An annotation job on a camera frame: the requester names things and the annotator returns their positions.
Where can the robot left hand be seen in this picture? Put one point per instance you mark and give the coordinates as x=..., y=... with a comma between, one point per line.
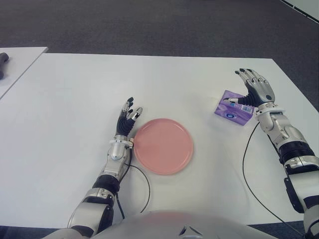
x=123, y=127

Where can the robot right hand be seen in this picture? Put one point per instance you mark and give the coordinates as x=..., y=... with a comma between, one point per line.
x=260, y=89

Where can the purple tissue paper pack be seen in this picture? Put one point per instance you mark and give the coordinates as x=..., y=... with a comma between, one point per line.
x=230, y=112

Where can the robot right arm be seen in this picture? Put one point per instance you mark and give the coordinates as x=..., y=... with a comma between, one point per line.
x=281, y=132

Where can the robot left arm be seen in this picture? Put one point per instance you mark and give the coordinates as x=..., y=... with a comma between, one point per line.
x=112, y=166

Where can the pink round plate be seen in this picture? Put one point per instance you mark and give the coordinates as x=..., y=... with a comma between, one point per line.
x=163, y=147

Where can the grey robot torso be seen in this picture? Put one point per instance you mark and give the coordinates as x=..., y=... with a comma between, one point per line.
x=162, y=224

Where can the white side table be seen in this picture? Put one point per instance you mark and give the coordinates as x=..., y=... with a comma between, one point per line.
x=22, y=58

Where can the dark grey object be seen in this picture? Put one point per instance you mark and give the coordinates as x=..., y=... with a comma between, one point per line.
x=3, y=58

